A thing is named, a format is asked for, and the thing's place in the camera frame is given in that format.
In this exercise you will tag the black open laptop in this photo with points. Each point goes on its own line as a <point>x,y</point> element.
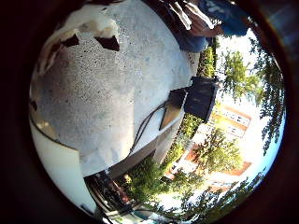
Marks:
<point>201,98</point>

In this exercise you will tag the person in blue shirt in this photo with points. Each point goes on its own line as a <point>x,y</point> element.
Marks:
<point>224,15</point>

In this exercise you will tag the orange brick building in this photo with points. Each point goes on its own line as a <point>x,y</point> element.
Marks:
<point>233,119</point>

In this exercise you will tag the black and blue equipment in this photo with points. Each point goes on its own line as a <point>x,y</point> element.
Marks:
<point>109,193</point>

